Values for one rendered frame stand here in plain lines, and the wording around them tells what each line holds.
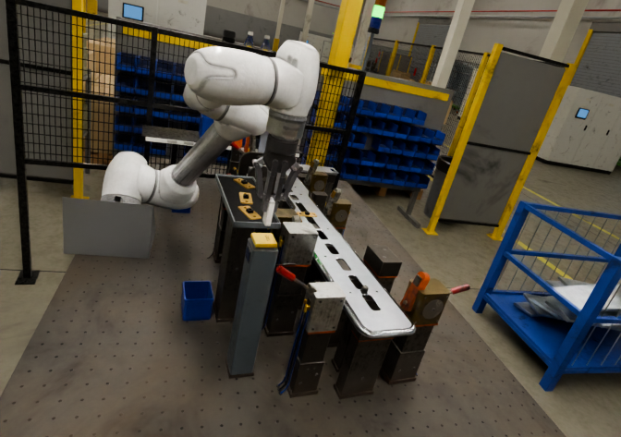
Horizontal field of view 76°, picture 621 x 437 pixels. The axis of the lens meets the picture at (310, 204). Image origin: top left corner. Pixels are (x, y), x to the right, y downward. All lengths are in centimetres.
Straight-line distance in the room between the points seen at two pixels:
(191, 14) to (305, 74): 741
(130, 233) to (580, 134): 1196
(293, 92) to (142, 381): 89
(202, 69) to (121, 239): 109
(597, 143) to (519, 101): 873
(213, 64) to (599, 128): 1262
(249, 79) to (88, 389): 92
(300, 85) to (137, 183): 108
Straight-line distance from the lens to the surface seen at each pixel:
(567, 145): 1260
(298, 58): 90
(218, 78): 82
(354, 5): 269
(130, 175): 182
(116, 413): 125
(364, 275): 135
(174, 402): 126
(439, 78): 642
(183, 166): 174
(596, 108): 1282
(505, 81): 452
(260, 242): 105
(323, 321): 113
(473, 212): 487
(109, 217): 174
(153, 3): 831
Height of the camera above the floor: 167
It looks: 22 degrees down
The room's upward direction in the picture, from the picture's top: 13 degrees clockwise
